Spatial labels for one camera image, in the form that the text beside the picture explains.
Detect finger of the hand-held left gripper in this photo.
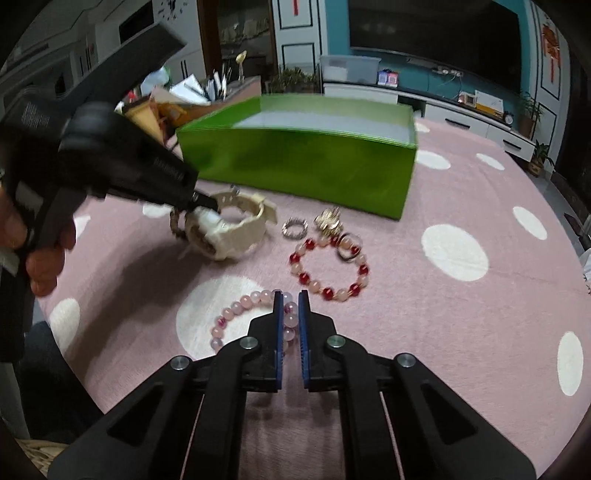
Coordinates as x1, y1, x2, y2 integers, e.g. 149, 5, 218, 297
189, 189, 219, 212

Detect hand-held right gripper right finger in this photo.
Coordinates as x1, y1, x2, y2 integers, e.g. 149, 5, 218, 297
298, 290, 536, 480

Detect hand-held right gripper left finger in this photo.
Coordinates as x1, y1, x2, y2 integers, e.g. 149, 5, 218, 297
46, 291, 284, 480

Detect cream wrist watch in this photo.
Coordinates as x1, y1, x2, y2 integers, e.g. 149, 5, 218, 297
185, 187, 278, 261

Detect red and pink bead bracelet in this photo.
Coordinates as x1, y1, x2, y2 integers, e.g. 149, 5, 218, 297
288, 236, 371, 302

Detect pale pink bead bracelet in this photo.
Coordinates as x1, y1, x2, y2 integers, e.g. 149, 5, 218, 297
210, 288, 301, 354

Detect metal finger ring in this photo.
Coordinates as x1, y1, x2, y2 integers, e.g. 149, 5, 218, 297
336, 233, 362, 263

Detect green cardboard box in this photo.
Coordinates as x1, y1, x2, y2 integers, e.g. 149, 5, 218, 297
175, 95, 419, 221

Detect person's left hand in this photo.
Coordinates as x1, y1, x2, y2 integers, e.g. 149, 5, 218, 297
0, 182, 77, 297

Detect yellow carton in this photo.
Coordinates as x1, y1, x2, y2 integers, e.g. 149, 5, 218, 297
122, 99, 162, 134

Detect orange snack packet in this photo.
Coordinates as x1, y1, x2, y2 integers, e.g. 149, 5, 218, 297
157, 102, 195, 125

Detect white and green plastic bag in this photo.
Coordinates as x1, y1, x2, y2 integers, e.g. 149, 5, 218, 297
139, 67, 171, 88

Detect holder with papers and pens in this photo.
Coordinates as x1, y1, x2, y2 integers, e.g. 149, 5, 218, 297
171, 69, 232, 104

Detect gold brooch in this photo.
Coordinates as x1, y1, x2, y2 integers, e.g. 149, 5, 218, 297
315, 208, 345, 236

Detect bushy green potted plant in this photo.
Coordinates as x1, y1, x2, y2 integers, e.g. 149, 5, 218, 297
268, 67, 319, 95

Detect pink polka-dot tablecloth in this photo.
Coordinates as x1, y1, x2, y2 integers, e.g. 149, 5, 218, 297
34, 115, 591, 480

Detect clear plastic storage bin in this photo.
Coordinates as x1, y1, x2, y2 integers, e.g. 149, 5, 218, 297
320, 54, 382, 85

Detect person's dark trousers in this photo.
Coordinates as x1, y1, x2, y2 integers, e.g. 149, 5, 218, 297
18, 320, 107, 444

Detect white television cabinet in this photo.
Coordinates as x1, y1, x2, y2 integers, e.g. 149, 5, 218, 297
323, 80, 539, 162

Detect wicker chair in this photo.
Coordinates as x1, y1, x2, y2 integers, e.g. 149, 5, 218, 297
14, 438, 61, 480

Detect black television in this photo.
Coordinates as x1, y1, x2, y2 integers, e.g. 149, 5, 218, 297
347, 0, 525, 77

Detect white and yellow box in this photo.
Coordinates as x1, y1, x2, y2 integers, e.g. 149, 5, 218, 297
464, 90, 504, 116

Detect small potted plant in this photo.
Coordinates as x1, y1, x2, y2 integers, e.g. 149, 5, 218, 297
531, 141, 555, 176

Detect tall potted plant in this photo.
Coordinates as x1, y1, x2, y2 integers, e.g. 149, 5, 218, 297
517, 90, 539, 139

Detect silver beaded ring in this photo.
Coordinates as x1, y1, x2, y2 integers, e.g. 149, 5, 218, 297
283, 218, 309, 240

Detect black wall clock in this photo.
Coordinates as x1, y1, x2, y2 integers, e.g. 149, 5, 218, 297
154, 0, 185, 19

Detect red wall ornament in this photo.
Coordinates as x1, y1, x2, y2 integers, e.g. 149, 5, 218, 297
542, 25, 559, 84

